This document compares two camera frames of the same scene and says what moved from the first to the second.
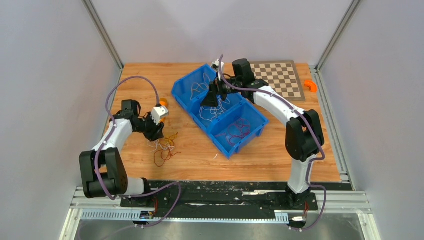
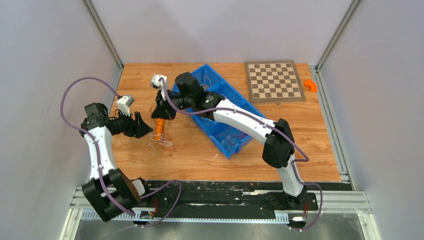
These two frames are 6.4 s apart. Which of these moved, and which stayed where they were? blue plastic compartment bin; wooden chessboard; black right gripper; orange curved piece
Moved: black right gripper
Stayed: wooden chessboard; orange curved piece; blue plastic compartment bin
